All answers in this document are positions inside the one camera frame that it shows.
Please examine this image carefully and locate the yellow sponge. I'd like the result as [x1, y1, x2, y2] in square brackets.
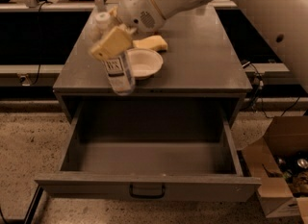
[133, 35, 168, 51]

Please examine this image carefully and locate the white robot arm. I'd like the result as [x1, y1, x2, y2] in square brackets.
[90, 0, 308, 89]

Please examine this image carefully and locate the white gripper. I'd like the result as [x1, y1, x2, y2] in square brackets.
[89, 0, 166, 62]

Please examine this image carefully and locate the clear plastic water bottle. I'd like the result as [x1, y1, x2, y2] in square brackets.
[94, 12, 137, 97]

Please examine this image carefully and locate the open grey top drawer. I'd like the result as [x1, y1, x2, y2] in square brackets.
[36, 98, 261, 202]

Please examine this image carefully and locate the cardboard box with trash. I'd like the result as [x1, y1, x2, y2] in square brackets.
[242, 116, 308, 224]

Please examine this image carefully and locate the black power cable left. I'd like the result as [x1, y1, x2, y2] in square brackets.
[18, 0, 54, 87]

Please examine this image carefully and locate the black drawer handle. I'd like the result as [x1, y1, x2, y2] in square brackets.
[129, 184, 166, 200]

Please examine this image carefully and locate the grey metal cabinet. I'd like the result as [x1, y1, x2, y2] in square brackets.
[54, 6, 251, 122]

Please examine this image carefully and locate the black cables right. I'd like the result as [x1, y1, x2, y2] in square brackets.
[240, 60, 302, 118]

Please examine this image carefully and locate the white paper bowl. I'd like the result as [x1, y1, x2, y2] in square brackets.
[127, 48, 164, 80]

